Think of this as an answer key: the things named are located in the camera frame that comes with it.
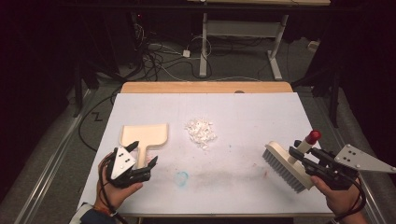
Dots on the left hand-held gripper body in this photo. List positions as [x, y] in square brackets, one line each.
[123, 163]

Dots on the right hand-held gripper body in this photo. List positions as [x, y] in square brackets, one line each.
[355, 158]

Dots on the cream plastic dustpan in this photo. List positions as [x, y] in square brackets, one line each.
[146, 134]

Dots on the pile of white paper scraps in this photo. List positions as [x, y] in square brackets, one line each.
[200, 132]

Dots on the person's left hand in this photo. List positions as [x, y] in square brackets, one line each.
[113, 194]

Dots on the person's right hand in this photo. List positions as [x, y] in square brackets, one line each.
[342, 200]

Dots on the black metal stand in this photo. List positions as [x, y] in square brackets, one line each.
[334, 99]
[77, 93]

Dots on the white table cover sheet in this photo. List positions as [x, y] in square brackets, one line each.
[218, 105]

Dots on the wooden table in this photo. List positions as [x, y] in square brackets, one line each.
[202, 87]

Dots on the white power adapter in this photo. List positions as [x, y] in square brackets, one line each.
[186, 53]

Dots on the white metal-framed desk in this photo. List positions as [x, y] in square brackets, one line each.
[204, 46]

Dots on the aluminium floor rail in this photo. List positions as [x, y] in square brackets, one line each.
[372, 199]
[53, 168]

